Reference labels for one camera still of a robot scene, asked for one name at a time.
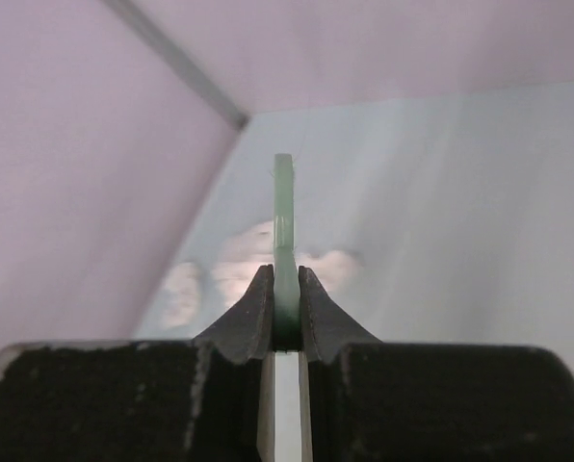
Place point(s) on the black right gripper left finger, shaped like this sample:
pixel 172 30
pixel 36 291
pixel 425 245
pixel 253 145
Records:
pixel 210 398

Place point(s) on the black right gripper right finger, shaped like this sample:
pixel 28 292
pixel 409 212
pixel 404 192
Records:
pixel 362 399

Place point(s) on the green hand brush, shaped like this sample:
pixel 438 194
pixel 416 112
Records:
pixel 286 280

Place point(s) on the white paper scrap middle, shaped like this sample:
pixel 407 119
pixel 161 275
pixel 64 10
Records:
pixel 240 258

